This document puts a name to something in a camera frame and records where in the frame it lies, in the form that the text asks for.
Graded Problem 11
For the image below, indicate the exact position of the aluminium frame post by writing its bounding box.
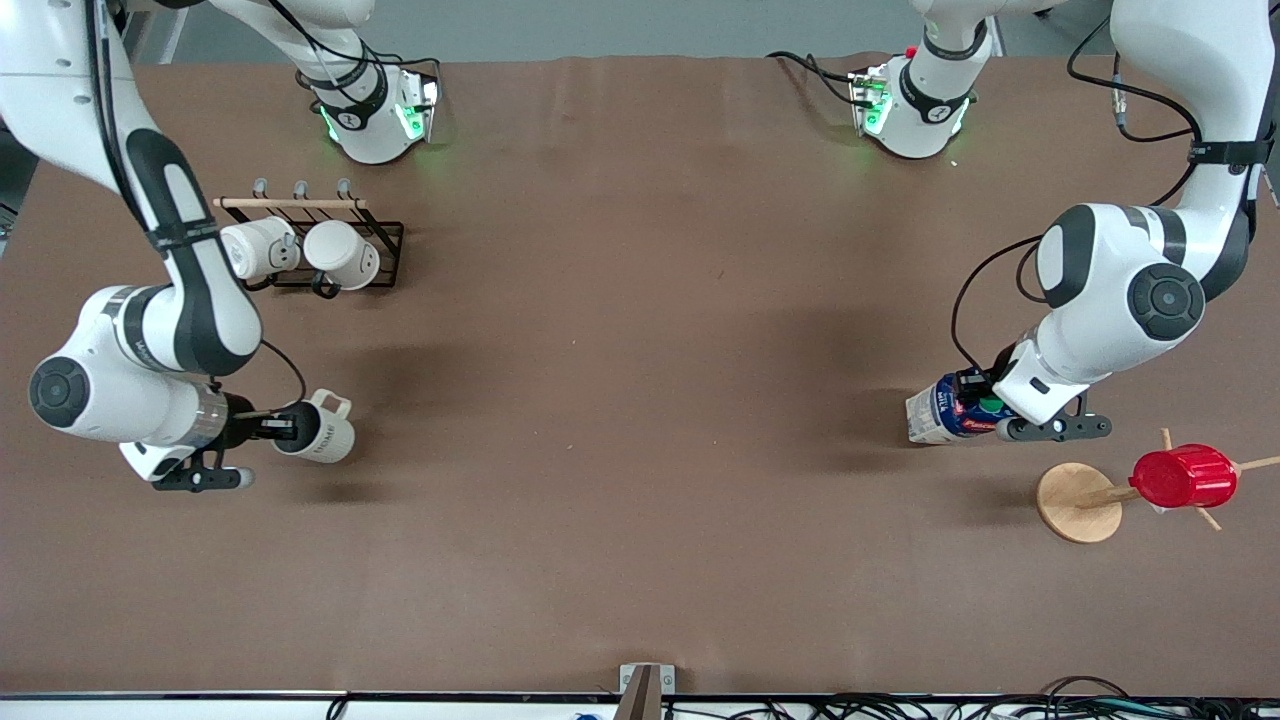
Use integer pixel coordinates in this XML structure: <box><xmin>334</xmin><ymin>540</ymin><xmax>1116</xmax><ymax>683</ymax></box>
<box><xmin>122</xmin><ymin>0</ymin><xmax>191</xmax><ymax>67</ymax></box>

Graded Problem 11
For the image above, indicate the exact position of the right arm base connector plate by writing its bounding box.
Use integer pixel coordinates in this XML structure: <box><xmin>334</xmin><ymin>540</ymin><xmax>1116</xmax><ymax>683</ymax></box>
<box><xmin>398</xmin><ymin>72</ymin><xmax>442</xmax><ymax>143</ymax></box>

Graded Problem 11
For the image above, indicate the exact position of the black arm base cable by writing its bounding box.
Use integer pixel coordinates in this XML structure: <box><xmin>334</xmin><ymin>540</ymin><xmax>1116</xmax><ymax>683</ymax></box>
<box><xmin>767</xmin><ymin>50</ymin><xmax>863</xmax><ymax>106</ymax></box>
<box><xmin>265</xmin><ymin>0</ymin><xmax>443</xmax><ymax>101</ymax></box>

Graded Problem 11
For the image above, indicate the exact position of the black cable bundle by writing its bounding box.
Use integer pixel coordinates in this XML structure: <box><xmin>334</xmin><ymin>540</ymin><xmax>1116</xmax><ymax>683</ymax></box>
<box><xmin>800</xmin><ymin>676</ymin><xmax>1280</xmax><ymax>720</ymax></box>

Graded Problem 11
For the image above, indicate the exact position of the left arm base connector plate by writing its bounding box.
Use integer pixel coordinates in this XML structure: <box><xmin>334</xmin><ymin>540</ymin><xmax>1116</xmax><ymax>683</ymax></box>
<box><xmin>849</xmin><ymin>65</ymin><xmax>893</xmax><ymax>138</ymax></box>

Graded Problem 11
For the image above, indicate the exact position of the white mug with face print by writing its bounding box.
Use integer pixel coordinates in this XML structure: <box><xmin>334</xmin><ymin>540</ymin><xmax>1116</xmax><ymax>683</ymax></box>
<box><xmin>222</xmin><ymin>217</ymin><xmax>301</xmax><ymax>283</ymax></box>
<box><xmin>303</xmin><ymin>220</ymin><xmax>382</xmax><ymax>292</ymax></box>

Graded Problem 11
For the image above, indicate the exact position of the black wire mug rack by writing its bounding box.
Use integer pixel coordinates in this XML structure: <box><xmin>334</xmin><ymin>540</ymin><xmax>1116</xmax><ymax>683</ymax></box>
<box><xmin>213</xmin><ymin>178</ymin><xmax>406</xmax><ymax>299</ymax></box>

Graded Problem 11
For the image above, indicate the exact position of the red ribbed plastic cup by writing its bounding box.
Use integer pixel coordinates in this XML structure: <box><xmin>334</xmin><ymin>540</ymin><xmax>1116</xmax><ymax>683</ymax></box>
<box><xmin>1130</xmin><ymin>444</ymin><xmax>1239</xmax><ymax>511</ymax></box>

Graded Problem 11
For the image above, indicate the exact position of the black left arm base cable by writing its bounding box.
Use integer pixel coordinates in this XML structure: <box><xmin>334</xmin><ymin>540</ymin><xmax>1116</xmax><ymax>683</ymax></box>
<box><xmin>767</xmin><ymin>50</ymin><xmax>863</xmax><ymax>106</ymax></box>

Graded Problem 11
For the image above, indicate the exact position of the grey metal table bracket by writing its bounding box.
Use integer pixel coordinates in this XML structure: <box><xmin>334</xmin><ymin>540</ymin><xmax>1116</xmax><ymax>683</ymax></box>
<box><xmin>612</xmin><ymin>663</ymin><xmax>676</xmax><ymax>720</ymax></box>

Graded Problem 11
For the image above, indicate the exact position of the black right arm base cable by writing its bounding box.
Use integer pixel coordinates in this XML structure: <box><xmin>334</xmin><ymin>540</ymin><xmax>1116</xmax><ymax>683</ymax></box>
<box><xmin>265</xmin><ymin>0</ymin><xmax>443</xmax><ymax>101</ymax></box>

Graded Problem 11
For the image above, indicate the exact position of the blue and white milk carton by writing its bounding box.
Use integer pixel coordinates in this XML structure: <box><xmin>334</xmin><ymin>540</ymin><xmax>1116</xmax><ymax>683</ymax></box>
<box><xmin>905</xmin><ymin>372</ymin><xmax>1006</xmax><ymax>446</ymax></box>

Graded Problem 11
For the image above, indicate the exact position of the white mug with grey inside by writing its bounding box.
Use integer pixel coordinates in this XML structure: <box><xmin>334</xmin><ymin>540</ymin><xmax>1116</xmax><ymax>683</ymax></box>
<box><xmin>270</xmin><ymin>389</ymin><xmax>356</xmax><ymax>465</ymax></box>

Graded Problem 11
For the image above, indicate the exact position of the wooden mug tree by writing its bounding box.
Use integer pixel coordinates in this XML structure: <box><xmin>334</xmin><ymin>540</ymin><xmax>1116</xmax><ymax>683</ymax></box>
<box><xmin>1036</xmin><ymin>428</ymin><xmax>1280</xmax><ymax>545</ymax></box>

